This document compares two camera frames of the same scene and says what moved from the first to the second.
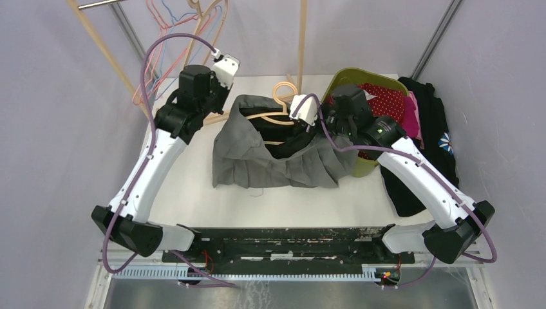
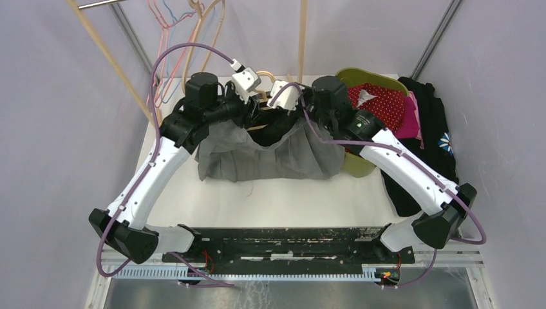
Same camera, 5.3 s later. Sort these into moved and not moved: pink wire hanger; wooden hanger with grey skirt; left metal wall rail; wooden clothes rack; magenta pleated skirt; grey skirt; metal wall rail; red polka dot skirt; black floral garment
Moved: grey skirt; wooden hanger with grey skirt; pink wire hanger
Not moved: wooden clothes rack; metal wall rail; black floral garment; left metal wall rail; magenta pleated skirt; red polka dot skirt
